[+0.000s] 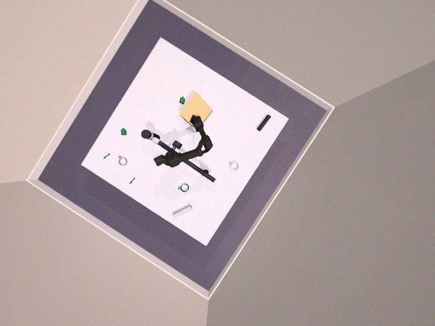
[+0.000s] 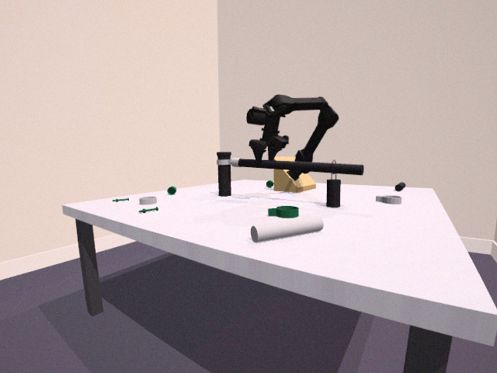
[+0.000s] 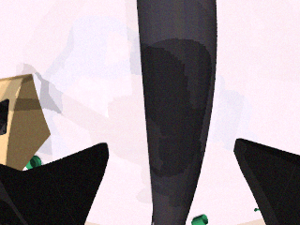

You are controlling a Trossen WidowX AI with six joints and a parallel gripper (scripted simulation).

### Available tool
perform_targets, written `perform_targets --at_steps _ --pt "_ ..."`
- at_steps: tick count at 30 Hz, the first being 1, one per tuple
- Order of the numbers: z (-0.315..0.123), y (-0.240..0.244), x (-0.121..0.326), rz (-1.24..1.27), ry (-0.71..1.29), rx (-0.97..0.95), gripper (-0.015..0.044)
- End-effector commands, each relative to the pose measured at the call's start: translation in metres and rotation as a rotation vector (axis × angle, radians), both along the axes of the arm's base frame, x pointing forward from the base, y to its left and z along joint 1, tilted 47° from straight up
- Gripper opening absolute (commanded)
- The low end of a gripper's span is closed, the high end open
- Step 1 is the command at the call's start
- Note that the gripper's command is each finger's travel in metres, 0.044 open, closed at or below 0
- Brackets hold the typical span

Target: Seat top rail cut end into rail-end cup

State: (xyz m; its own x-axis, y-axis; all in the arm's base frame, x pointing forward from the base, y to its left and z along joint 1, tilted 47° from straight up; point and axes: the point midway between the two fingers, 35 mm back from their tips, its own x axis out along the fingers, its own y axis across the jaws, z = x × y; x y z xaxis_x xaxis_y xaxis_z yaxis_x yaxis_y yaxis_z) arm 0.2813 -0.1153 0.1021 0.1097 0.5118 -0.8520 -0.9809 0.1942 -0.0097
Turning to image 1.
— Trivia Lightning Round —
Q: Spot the white cylinder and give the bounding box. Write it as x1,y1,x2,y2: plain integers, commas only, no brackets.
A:
173,205,192,217

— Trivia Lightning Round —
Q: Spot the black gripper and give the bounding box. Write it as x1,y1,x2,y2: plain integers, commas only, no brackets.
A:
168,141,182,151

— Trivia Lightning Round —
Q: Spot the grey cup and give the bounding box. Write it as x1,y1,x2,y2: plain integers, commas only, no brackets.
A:
147,132,160,144

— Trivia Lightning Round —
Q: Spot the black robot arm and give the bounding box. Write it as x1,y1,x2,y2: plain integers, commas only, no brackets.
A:
154,115,213,168

